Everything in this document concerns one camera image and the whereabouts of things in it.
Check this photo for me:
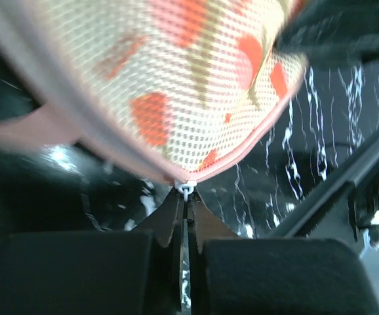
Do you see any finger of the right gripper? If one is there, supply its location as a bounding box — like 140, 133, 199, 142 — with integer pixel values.
275, 0, 379, 66

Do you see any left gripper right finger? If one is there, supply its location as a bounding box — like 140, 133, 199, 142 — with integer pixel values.
189, 193, 379, 314

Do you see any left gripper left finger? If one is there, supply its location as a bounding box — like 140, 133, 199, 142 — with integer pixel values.
0, 190, 182, 314

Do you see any pink mesh laundry bag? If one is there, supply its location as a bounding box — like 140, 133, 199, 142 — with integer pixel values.
0, 1, 308, 194

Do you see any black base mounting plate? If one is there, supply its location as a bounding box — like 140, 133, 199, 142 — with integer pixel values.
266, 130, 379, 238

